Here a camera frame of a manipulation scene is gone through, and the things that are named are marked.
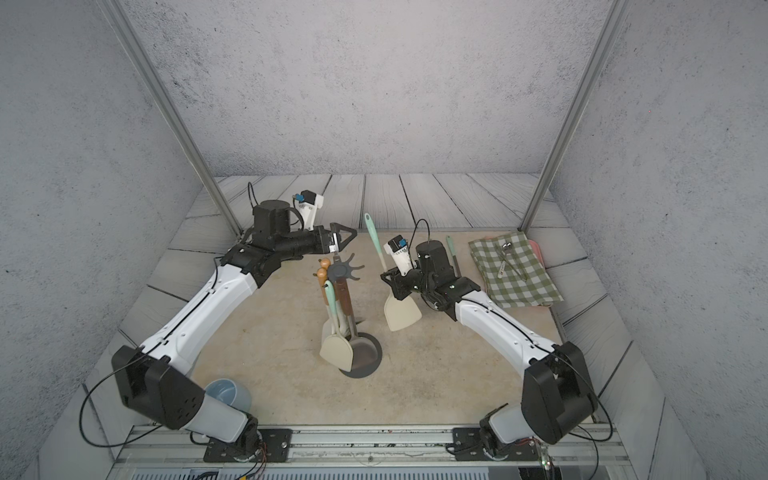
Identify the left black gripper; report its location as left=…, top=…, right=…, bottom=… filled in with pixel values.
left=272, top=222, right=356, bottom=263

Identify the cream spatula mint handle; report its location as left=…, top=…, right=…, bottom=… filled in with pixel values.
left=364, top=213, right=422, bottom=331

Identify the grey spatula mint handle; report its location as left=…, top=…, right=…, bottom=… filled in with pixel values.
left=446, top=235, right=462, bottom=277

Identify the grey utensil rack stand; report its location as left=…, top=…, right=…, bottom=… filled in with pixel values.
left=328, top=253, right=383, bottom=379

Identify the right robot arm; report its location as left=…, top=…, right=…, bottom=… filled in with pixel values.
left=366, top=219, right=602, bottom=461

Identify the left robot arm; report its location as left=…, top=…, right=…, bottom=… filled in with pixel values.
left=109, top=200, right=357, bottom=461

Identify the metal spoon on cloth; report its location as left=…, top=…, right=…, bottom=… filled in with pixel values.
left=497, top=242, right=517, bottom=279

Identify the green checkered cloth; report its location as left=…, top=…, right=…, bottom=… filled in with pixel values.
left=469, top=232, right=563, bottom=309

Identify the pink board under cloth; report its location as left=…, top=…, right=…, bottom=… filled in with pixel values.
left=528, top=239, right=546, bottom=268

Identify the light blue cup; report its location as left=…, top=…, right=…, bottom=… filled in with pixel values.
left=205, top=378, right=252, bottom=412

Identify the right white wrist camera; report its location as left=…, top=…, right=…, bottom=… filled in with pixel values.
left=384, top=235, right=413, bottom=276

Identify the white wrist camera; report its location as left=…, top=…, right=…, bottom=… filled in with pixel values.
left=293, top=190, right=324, bottom=231
left=384, top=235, right=413, bottom=276

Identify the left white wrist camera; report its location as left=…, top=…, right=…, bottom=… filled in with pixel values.
left=293, top=190, right=324, bottom=231

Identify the grey ladle brown handle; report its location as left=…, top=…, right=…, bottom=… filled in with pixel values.
left=334, top=277, right=382, bottom=379

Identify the cream turner wooden handle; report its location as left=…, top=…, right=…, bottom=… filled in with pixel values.
left=320, top=280, right=353, bottom=372

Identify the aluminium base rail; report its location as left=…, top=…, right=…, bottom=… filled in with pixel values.
left=108, top=424, right=636, bottom=479

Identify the left frame post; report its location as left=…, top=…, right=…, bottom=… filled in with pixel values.
left=98, top=0, right=244, bottom=237

